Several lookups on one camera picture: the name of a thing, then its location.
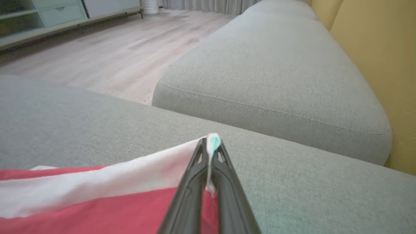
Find red jersey white trim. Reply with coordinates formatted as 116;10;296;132
0;133;222;234

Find low cabinet glass doors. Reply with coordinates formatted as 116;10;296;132
0;0;144;52

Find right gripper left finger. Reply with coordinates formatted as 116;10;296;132
157;138;209;234

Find large grey sofa seat cushion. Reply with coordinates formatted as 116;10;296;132
0;75;416;234

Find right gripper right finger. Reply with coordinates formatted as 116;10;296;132
211;142;261;234

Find grey curtain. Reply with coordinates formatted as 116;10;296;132
158;0;260;15

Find small grey sofa cushion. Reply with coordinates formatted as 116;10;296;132
152;0;393;166

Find white cylindrical bin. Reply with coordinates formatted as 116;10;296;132
140;0;160;15

